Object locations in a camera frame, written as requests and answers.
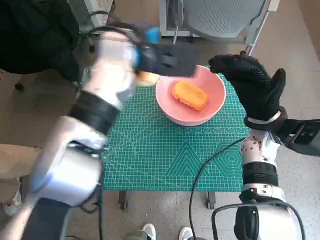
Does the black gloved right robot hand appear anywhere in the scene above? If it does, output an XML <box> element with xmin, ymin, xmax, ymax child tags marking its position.
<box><xmin>208</xmin><ymin>54</ymin><xmax>287</xmax><ymax>125</ymax></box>

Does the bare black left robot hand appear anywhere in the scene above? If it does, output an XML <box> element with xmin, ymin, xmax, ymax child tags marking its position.
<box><xmin>128</xmin><ymin>21</ymin><xmax>161</xmax><ymax>46</ymax></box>

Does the round toy bread bun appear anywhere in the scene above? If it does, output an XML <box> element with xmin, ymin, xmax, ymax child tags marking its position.
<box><xmin>136</xmin><ymin>71</ymin><xmax>161</xmax><ymax>87</ymax></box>

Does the rectangular toy bread loaf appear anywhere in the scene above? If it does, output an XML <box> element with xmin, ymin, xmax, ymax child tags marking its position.
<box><xmin>171</xmin><ymin>80</ymin><xmax>209</xmax><ymax>113</ymax></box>

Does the pink bowl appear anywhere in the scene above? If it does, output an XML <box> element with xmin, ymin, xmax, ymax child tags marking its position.
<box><xmin>155</xmin><ymin>65</ymin><xmax>227</xmax><ymax>127</ymax></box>

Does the white vented cabinet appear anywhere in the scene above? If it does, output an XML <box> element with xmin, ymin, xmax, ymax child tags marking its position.
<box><xmin>67</xmin><ymin>0</ymin><xmax>116</xmax><ymax>33</ymax></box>

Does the grey mesh office chair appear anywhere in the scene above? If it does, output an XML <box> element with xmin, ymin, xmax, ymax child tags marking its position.
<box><xmin>172</xmin><ymin>0</ymin><xmax>280</xmax><ymax>57</ymax></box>

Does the green cutting mat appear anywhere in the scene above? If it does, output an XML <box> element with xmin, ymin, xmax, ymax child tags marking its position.
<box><xmin>101</xmin><ymin>65</ymin><xmax>248</xmax><ymax>192</ymax></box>

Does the black table leg with caster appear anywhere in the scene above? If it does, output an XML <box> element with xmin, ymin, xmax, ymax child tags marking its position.
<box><xmin>206</xmin><ymin>191</ymin><xmax>217</xmax><ymax>210</ymax></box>
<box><xmin>119</xmin><ymin>191</ymin><xmax>129</xmax><ymax>210</ymax></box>

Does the silver chair leg with caster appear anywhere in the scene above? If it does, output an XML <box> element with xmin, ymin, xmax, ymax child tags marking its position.
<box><xmin>8</xmin><ymin>72</ymin><xmax>25</xmax><ymax>92</ymax></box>

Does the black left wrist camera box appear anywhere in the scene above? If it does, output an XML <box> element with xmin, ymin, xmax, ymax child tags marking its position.
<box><xmin>137</xmin><ymin>44</ymin><xmax>201</xmax><ymax>78</ymax></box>

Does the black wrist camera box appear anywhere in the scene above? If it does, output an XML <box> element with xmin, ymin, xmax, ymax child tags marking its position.
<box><xmin>272</xmin><ymin>118</ymin><xmax>320</xmax><ymax>158</ymax></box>
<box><xmin>137</xmin><ymin>44</ymin><xmax>201</xmax><ymax>78</ymax></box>

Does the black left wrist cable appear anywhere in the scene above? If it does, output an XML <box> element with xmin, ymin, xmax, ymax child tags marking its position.
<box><xmin>84</xmin><ymin>21</ymin><xmax>151</xmax><ymax>48</ymax></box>

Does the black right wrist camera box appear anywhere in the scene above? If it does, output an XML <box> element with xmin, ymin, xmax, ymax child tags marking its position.
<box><xmin>272</xmin><ymin>118</ymin><xmax>320</xmax><ymax>158</ymax></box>

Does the long black cable over mat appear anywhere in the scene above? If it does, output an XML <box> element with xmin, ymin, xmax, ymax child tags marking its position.
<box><xmin>189</xmin><ymin>136</ymin><xmax>247</xmax><ymax>240</ymax></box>

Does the black right arm cable loop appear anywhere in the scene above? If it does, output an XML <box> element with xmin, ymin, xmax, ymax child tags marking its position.
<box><xmin>211</xmin><ymin>201</ymin><xmax>307</xmax><ymax>240</ymax></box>

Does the black left upper arm cable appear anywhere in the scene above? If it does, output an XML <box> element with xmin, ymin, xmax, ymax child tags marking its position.
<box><xmin>79</xmin><ymin>183</ymin><xmax>105</xmax><ymax>240</ymax></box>

